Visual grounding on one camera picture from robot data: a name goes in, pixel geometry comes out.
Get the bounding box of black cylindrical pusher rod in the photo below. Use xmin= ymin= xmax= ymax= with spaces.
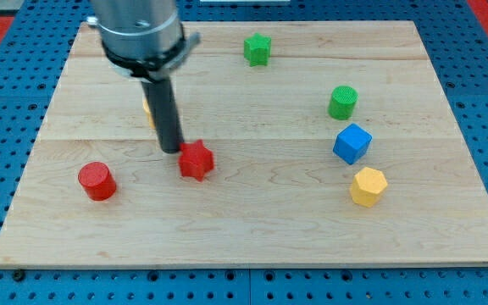
xmin=141 ymin=78 xmax=184 ymax=153

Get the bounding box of red star block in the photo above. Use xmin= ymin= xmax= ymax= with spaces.
xmin=178 ymin=139 xmax=214 ymax=182

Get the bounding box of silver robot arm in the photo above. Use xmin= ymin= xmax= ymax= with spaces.
xmin=88 ymin=0 xmax=201 ymax=153

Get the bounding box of green star block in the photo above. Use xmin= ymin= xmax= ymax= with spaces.
xmin=243 ymin=32 xmax=272 ymax=67

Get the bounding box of yellow block behind rod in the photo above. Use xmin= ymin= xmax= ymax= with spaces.
xmin=142 ymin=98 xmax=155 ymax=130

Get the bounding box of red cylinder block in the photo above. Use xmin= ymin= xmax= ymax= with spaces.
xmin=78 ymin=161 xmax=117 ymax=201

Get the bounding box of wooden board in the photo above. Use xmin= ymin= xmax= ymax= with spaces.
xmin=0 ymin=21 xmax=488 ymax=269

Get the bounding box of green cylinder block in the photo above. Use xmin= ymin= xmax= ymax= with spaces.
xmin=328 ymin=86 xmax=358 ymax=120

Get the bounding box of blue cube block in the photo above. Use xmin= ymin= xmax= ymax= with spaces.
xmin=333 ymin=124 xmax=373 ymax=164

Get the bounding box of yellow hexagon block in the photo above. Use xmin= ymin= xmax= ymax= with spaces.
xmin=350 ymin=167 xmax=388 ymax=208

